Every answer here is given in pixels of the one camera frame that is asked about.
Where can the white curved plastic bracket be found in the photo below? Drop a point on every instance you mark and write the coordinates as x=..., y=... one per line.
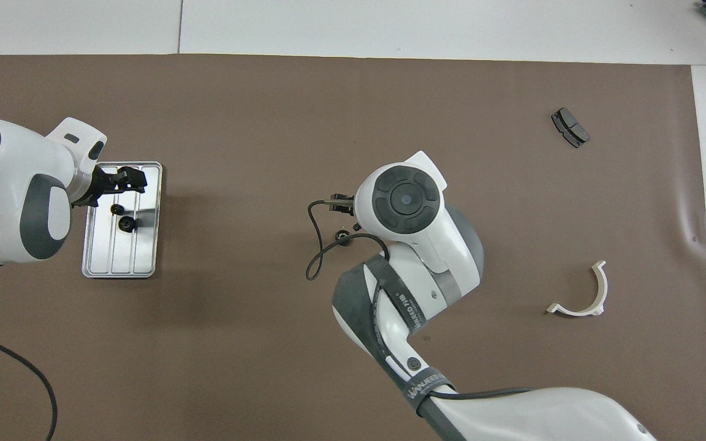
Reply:
x=602, y=288

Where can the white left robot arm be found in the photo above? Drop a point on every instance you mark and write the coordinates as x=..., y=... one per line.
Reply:
x=10, y=184

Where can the short grey brake pad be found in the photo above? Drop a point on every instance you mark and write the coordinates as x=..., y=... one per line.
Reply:
x=570, y=127

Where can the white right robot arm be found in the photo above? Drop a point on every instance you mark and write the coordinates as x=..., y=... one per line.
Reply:
x=426, y=245

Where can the black bearing gear silver hub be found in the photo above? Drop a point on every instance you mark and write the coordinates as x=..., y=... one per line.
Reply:
x=127, y=224
x=342, y=237

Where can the silver metal tray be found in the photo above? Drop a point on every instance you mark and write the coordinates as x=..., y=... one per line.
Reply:
x=108, y=257

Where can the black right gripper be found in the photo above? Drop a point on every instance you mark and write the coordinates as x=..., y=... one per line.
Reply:
x=344, y=205

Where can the small black gear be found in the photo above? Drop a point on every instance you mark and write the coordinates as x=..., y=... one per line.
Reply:
x=117, y=209

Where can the brown paper table mat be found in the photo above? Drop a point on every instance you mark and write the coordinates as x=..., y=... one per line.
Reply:
x=267, y=122

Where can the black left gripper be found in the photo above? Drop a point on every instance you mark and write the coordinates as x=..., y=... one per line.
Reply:
x=98, y=184

